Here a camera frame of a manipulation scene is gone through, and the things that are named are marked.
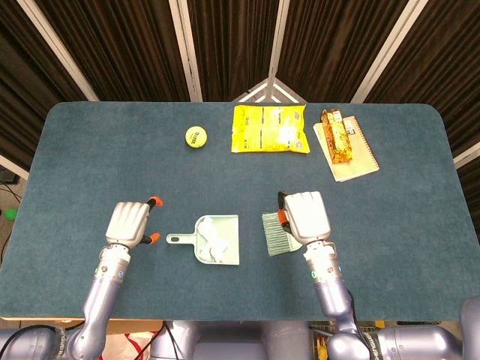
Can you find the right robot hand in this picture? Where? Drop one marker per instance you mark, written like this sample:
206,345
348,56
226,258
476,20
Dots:
307,215

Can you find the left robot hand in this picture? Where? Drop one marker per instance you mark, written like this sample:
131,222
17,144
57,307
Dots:
125,223

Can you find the mint green hand broom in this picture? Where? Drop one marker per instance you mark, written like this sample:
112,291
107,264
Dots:
275,236

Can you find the mint green plastic dustpan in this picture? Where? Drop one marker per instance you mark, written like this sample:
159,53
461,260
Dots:
230,228

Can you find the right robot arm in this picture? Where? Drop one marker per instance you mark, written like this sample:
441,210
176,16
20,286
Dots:
330,285

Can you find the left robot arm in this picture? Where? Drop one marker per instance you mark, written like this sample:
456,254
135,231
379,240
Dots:
101,292

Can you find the blue table mat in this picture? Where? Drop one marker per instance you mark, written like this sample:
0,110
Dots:
112,168

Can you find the beige spiral notebook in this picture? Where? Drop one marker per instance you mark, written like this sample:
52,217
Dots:
362,157

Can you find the gold brown snack packet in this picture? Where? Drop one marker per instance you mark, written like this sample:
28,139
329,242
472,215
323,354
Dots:
337,137

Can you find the yellow snack bag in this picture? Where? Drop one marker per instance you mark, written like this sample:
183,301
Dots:
262,129

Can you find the yellow tennis ball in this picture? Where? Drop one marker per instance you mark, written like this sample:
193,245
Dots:
195,137

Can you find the red and white bag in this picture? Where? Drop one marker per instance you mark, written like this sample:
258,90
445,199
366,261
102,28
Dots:
131,347

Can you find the grey robot torso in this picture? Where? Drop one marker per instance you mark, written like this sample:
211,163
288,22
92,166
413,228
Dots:
232,341

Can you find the dark brown curtain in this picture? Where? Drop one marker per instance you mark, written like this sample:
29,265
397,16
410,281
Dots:
131,45

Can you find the white metal frame pole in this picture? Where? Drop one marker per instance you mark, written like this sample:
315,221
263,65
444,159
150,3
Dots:
13,167
185,48
390,48
56,48
467,154
278,37

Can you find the white triangular frame base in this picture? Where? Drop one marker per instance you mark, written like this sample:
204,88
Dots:
268,92

